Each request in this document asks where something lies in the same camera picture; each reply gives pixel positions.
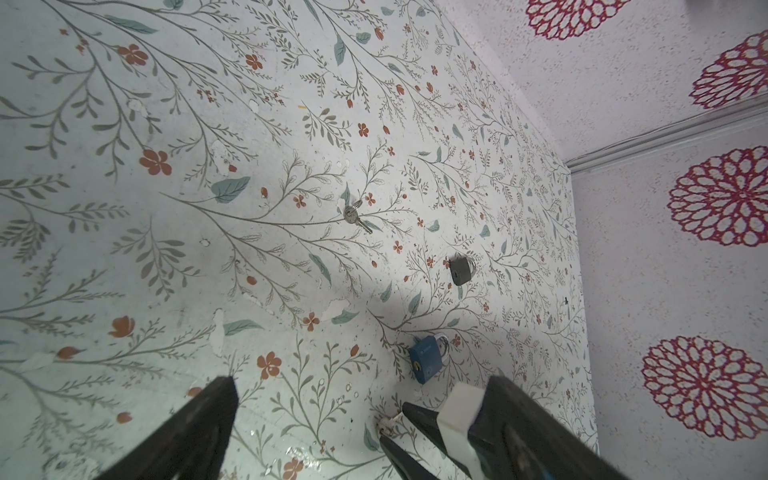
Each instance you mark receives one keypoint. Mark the silver key on table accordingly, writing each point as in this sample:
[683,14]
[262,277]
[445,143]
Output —
[351,216]

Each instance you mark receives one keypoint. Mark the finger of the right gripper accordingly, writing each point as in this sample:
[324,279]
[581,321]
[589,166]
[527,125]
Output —
[406,466]
[425,420]

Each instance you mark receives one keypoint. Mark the blue padlock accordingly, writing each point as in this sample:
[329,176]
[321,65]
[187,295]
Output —
[427,355]

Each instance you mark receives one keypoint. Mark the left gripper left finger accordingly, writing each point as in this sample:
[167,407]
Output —
[191,444]

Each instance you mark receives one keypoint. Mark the black padlock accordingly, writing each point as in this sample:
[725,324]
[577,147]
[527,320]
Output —
[462,269]

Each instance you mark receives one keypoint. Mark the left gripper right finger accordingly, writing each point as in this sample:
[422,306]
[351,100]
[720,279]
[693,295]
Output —
[499,432]

